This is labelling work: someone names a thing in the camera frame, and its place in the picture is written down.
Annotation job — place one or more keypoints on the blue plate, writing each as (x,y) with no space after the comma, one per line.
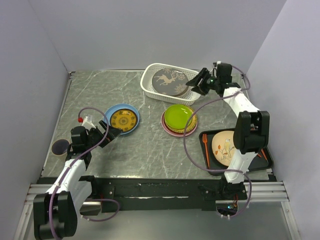
(116,107)

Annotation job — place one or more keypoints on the grey plate with deer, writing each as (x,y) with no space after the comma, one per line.
(170,82)

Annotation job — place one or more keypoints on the orange plastic fork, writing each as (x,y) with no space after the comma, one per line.
(205,142)

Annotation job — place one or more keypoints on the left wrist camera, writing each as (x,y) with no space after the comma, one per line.
(87,121)

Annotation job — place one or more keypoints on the pink plate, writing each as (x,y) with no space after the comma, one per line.
(175,134)

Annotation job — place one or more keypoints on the white perforated plastic basket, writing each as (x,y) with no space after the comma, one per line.
(187,99)

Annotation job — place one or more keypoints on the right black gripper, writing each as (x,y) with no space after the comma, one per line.
(204,74)

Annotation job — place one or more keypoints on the green plastic plate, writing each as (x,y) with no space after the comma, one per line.
(177,115)

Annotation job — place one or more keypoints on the black base frame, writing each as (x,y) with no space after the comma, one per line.
(96,182)

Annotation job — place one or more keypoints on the yellow patterned brown-rimmed plate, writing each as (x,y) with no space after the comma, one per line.
(124,119)

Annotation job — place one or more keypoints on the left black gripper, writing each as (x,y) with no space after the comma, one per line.
(112,133)

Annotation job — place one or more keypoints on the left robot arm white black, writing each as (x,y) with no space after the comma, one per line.
(55,212)

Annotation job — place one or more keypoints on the peach plate with bird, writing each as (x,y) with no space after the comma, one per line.
(223,147)

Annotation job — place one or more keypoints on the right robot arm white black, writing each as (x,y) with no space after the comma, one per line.
(251,133)

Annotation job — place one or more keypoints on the black plastic tray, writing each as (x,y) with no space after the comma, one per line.
(257,163)

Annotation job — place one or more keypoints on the yellow woven plate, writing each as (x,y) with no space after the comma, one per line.
(190,126)

